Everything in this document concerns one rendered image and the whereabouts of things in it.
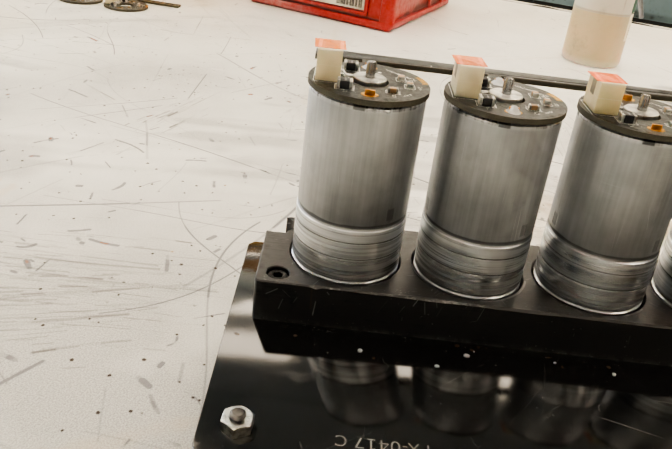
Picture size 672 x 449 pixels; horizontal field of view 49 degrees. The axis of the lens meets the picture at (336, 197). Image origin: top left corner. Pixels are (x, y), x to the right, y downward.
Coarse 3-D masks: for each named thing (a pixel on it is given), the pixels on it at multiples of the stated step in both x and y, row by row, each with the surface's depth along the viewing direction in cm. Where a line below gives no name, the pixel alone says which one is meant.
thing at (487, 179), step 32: (512, 96) 15; (448, 128) 15; (480, 128) 14; (512, 128) 14; (544, 128) 14; (448, 160) 15; (480, 160) 15; (512, 160) 14; (544, 160) 15; (448, 192) 15; (480, 192) 15; (512, 192) 15; (448, 224) 15; (480, 224) 15; (512, 224) 15; (416, 256) 17; (448, 256) 16; (480, 256) 15; (512, 256) 16; (448, 288) 16; (480, 288) 16; (512, 288) 16
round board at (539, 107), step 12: (492, 84) 16; (516, 84) 16; (444, 96) 15; (480, 96) 14; (492, 96) 15; (528, 96) 15; (540, 96) 15; (552, 96) 16; (468, 108) 14; (480, 108) 14; (492, 108) 14; (504, 108) 14; (528, 108) 15; (540, 108) 15; (552, 108) 15; (564, 108) 15; (504, 120) 14; (516, 120) 14; (528, 120) 14; (540, 120) 14; (552, 120) 14
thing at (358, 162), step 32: (320, 96) 14; (320, 128) 15; (352, 128) 14; (384, 128) 14; (416, 128) 15; (320, 160) 15; (352, 160) 15; (384, 160) 15; (320, 192) 15; (352, 192) 15; (384, 192) 15; (320, 224) 15; (352, 224) 15; (384, 224) 15; (320, 256) 16; (352, 256) 16; (384, 256) 16
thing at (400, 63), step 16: (384, 64) 16; (400, 64) 16; (416, 64) 17; (432, 64) 17; (448, 64) 17; (528, 80) 16; (544, 80) 17; (560, 80) 17; (576, 80) 17; (656, 96) 17
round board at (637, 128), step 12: (636, 96) 16; (588, 108) 15; (660, 108) 16; (600, 120) 15; (612, 120) 15; (624, 120) 14; (636, 120) 14; (648, 120) 15; (660, 120) 15; (624, 132) 14; (636, 132) 14; (648, 132) 14; (660, 132) 14
